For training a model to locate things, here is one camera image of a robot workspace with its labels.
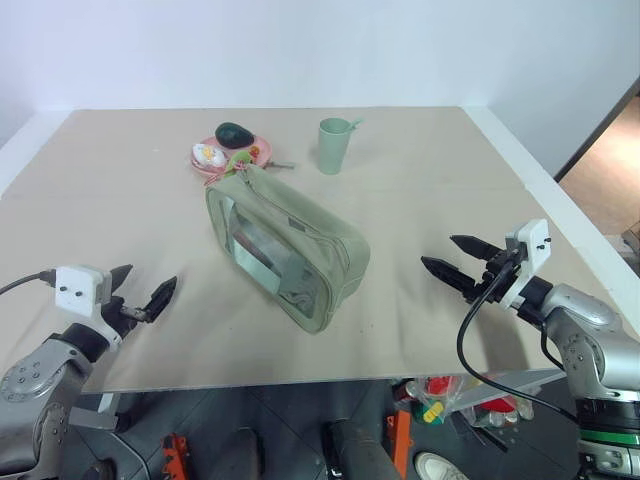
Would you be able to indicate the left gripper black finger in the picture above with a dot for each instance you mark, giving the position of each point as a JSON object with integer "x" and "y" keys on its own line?
{"x": 162, "y": 297}
{"x": 121, "y": 281}

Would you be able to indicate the white sneaker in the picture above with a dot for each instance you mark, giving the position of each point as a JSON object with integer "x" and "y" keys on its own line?
{"x": 442, "y": 467}

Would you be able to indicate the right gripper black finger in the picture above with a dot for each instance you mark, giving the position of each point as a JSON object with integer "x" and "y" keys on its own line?
{"x": 450, "y": 276}
{"x": 475, "y": 247}

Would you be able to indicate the dark rounded shape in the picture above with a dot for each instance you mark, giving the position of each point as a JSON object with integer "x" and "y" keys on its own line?
{"x": 365, "y": 452}

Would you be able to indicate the clear bag of colourful toys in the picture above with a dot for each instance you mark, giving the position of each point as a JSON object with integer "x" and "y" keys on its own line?
{"x": 435, "y": 400}

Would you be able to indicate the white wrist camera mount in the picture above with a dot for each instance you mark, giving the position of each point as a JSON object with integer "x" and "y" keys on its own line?
{"x": 75, "y": 292}
{"x": 532, "y": 245}

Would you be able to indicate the orange black clamp tool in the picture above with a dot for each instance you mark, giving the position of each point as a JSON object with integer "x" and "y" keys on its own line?
{"x": 400, "y": 440}

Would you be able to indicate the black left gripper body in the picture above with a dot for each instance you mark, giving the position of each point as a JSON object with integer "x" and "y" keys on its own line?
{"x": 117, "y": 312}

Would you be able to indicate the sage green toiletry bag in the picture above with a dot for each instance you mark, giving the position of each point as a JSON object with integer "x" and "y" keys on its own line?
{"x": 305, "y": 235}

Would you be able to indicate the grey metal table bracket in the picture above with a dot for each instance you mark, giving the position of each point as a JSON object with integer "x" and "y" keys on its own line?
{"x": 97, "y": 412}

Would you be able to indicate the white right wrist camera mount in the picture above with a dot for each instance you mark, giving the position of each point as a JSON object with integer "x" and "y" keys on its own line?
{"x": 532, "y": 245}

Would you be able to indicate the dark green toy avocado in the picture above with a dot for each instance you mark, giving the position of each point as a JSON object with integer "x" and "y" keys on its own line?
{"x": 234, "y": 135}

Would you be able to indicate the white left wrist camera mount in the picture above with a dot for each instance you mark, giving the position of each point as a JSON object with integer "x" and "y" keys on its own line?
{"x": 75, "y": 292}

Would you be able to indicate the pale green plastic cup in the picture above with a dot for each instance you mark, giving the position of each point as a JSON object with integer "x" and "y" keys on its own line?
{"x": 332, "y": 150}

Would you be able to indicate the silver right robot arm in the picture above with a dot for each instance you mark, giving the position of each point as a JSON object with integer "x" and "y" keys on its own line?
{"x": 595, "y": 340}

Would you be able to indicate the green plush zipper charm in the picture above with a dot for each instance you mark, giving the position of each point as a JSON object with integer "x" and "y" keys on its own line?
{"x": 240, "y": 160}

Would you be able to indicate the white yellow toy egg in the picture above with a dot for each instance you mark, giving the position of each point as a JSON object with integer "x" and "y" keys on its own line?
{"x": 207, "y": 155}

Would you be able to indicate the pink plastic plate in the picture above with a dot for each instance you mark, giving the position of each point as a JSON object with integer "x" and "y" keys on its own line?
{"x": 261, "y": 146}

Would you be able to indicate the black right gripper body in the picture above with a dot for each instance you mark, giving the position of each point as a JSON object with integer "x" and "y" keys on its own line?
{"x": 497, "y": 282}

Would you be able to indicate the clear bag with red toy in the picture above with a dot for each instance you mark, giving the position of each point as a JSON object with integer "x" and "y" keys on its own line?
{"x": 502, "y": 410}

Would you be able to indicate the grey metal table rail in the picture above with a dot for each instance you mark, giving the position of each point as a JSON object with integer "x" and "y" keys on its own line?
{"x": 520, "y": 382}

